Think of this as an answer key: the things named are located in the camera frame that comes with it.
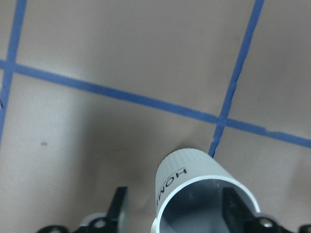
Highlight white ribbed mug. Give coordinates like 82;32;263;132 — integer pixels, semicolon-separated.
151;148;260;233

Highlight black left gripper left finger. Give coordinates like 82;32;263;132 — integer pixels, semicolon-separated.
106;186;129;233

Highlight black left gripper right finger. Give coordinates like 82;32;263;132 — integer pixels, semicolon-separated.
222;187;255;233

